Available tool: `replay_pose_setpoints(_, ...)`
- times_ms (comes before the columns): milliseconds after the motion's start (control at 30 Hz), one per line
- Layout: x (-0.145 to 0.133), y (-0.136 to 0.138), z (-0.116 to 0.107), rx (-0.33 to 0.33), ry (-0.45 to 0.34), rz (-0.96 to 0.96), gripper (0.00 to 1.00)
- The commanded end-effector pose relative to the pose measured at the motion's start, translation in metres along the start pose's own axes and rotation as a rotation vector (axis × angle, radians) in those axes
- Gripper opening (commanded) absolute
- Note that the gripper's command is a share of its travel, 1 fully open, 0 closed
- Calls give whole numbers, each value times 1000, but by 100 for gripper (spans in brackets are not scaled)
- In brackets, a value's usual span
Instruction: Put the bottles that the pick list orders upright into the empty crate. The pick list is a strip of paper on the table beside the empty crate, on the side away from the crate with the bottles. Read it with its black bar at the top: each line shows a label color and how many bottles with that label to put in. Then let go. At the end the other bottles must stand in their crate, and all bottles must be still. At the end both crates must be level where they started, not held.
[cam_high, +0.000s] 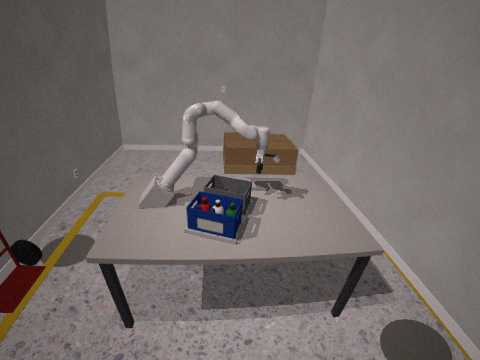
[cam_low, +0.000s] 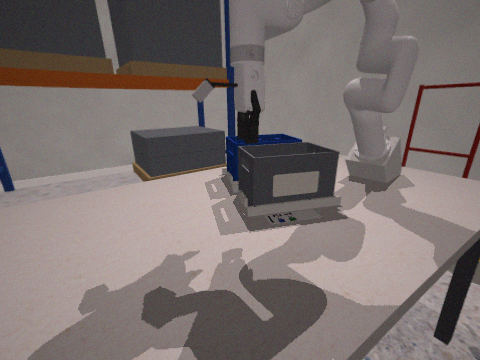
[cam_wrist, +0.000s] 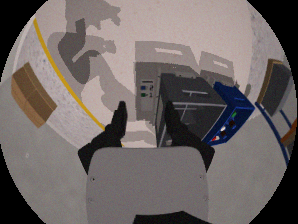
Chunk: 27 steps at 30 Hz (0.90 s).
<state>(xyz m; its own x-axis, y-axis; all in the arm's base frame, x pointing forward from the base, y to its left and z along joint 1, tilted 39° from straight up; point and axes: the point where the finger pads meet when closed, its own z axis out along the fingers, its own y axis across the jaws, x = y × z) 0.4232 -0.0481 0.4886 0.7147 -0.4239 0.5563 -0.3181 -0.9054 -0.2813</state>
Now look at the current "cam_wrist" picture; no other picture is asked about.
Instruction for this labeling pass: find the white paper pick list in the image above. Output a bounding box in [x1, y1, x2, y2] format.
[141, 79, 154, 111]

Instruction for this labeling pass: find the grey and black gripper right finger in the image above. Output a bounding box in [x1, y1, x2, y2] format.
[164, 101, 215, 173]

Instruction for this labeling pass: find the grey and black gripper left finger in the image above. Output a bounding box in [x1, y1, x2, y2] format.
[78, 101, 128, 175]

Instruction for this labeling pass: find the blue crate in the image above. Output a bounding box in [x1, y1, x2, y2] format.
[202, 81, 256, 146]

